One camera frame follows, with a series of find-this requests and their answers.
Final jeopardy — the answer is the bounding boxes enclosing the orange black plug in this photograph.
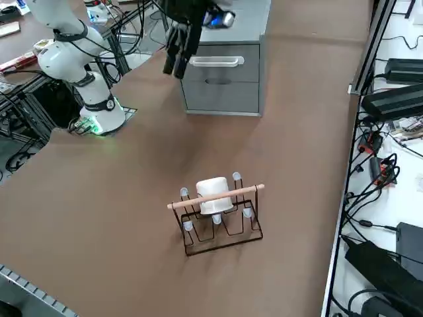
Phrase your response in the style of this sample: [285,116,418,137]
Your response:
[359,131,384,155]

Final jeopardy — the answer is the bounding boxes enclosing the printed circuit board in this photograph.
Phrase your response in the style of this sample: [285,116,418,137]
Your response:
[386,117,423,139]

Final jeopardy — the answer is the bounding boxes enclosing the white cup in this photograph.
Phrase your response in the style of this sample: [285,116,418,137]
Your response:
[195,177,235,216]

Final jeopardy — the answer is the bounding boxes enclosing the aluminium frame post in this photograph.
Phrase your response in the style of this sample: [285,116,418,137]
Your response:
[348,0,397,96]

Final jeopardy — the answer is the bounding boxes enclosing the smooth black power adapter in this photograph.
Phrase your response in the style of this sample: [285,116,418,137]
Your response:
[385,58,423,83]

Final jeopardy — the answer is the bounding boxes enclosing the gray drawer with white handle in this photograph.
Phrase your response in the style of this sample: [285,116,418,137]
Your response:
[180,44,261,83]

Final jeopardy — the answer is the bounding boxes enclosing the ribbed black power adapter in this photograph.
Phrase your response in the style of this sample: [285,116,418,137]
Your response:
[360,84,423,122]

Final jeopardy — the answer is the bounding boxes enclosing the green lit circuit board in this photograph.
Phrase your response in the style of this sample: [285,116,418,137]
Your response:
[67,117,100,135]

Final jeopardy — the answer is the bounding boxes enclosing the large black power adapter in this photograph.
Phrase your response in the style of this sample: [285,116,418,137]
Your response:
[345,240,423,317]

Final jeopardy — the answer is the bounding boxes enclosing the black wire cup holder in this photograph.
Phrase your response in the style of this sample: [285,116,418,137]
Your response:
[167,171,266,258]

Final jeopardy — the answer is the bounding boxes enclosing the black metal frame leg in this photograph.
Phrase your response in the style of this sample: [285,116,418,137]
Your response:
[105,32,132,75]

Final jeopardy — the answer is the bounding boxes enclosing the blue white box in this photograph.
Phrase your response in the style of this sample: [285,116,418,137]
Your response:
[86,5,108,26]

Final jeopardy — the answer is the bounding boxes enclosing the gray steel cabinet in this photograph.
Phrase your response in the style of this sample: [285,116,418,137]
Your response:
[165,0,272,117]

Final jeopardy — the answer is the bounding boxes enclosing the metal base plate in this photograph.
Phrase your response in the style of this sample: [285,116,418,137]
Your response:
[71,105,138,136]

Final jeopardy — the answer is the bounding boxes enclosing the gray drawer with recessed grip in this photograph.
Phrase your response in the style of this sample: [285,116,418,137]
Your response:
[180,80,261,114]

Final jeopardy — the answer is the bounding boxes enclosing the red flat package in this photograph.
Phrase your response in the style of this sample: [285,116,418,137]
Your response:
[0,54,37,72]

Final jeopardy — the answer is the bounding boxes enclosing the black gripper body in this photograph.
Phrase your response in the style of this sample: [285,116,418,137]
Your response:
[158,0,212,28]

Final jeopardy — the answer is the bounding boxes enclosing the grey ridged strip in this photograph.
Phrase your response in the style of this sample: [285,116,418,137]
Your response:
[0,264,80,317]

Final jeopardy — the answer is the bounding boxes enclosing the dark grey box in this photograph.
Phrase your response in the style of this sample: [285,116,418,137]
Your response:
[395,221,423,281]

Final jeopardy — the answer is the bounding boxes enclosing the black frame rack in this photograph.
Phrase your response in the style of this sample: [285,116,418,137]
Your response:
[0,71,83,145]

